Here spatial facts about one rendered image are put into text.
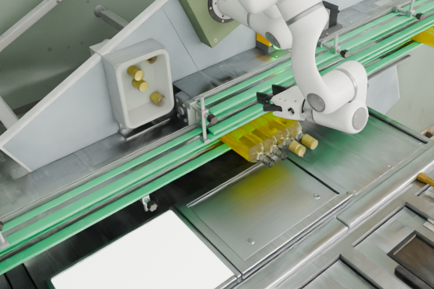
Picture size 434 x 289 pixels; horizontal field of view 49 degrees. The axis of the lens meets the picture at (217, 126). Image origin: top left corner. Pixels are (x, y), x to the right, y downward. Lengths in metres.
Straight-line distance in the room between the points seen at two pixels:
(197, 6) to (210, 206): 0.62
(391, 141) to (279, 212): 0.59
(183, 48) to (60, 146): 0.49
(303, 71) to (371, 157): 0.88
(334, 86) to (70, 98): 0.78
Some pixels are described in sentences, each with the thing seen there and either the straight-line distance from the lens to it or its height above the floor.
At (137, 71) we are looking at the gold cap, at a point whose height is 0.81.
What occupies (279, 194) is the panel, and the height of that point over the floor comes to 1.16.
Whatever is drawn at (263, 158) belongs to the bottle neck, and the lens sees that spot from 1.50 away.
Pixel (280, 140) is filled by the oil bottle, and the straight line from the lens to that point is 1.57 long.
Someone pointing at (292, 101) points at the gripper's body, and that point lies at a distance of 1.14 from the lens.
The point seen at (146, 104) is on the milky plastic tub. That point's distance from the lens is 1.56.
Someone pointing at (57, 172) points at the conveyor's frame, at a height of 0.81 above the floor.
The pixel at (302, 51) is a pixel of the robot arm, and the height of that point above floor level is 1.35.
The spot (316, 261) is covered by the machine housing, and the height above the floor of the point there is 1.41.
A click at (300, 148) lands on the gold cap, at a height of 1.16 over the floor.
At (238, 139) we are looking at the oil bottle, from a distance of 1.54.
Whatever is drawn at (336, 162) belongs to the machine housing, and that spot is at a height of 1.16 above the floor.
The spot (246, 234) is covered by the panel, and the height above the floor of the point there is 1.22.
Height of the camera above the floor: 1.93
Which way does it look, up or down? 40 degrees down
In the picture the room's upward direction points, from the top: 126 degrees clockwise
